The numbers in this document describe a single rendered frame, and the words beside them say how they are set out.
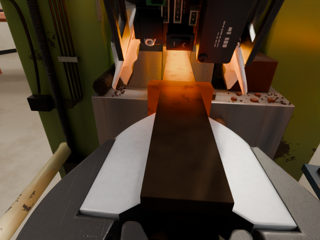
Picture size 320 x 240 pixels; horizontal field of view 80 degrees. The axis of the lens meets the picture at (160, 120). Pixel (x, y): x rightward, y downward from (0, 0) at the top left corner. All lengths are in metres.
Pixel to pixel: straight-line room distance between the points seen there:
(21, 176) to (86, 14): 1.37
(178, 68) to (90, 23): 0.40
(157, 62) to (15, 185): 1.45
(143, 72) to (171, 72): 0.22
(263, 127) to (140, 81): 0.26
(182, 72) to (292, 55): 0.45
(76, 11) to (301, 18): 0.54
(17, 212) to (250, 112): 0.57
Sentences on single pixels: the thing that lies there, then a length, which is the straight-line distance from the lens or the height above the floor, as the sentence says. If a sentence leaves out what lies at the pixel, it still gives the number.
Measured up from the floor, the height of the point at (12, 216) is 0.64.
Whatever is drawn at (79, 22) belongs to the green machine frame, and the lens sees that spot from 0.58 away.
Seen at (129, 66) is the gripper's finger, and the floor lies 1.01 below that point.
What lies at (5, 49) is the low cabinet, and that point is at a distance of 6.05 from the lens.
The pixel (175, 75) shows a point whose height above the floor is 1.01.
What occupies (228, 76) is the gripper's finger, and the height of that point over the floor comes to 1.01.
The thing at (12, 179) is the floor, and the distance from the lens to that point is 1.75.
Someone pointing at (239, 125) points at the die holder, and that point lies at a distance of 0.41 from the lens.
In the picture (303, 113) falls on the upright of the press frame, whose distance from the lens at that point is 0.71.
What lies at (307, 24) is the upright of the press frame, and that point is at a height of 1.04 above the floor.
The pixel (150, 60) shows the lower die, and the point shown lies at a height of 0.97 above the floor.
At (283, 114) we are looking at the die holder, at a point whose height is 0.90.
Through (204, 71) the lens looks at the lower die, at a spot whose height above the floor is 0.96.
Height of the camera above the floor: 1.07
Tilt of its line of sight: 31 degrees down
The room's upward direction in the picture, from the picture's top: 1 degrees clockwise
